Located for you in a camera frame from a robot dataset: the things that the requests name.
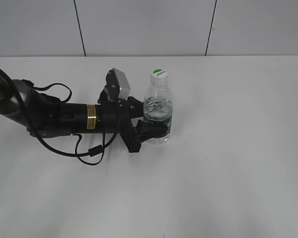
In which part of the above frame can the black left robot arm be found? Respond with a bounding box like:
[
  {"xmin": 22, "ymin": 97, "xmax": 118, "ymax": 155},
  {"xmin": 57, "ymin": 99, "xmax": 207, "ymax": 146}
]
[{"xmin": 0, "ymin": 68, "xmax": 169, "ymax": 153}]

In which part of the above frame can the white green bottle cap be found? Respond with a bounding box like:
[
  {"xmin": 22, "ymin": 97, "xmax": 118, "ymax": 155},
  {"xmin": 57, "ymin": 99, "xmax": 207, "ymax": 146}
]
[{"xmin": 150, "ymin": 68, "xmax": 168, "ymax": 86}]

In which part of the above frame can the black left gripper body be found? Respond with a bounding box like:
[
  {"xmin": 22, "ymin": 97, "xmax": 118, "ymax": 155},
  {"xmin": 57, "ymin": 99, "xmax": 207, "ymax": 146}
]
[{"xmin": 97, "ymin": 90, "xmax": 141, "ymax": 153}]

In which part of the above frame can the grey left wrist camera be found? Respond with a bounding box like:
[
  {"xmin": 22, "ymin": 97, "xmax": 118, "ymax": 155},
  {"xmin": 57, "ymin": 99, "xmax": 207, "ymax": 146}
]
[{"xmin": 105, "ymin": 68, "xmax": 130, "ymax": 101}]

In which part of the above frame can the clear Cestbon water bottle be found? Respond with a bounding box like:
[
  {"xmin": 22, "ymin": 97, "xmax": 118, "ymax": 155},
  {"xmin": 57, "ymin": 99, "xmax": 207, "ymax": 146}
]
[{"xmin": 143, "ymin": 82, "xmax": 173, "ymax": 144}]

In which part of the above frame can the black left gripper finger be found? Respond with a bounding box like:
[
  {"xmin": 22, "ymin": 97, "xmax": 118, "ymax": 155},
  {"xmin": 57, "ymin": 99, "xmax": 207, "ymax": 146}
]
[
  {"xmin": 134, "ymin": 120, "xmax": 169, "ymax": 143},
  {"xmin": 128, "ymin": 96, "xmax": 144, "ymax": 117}
]

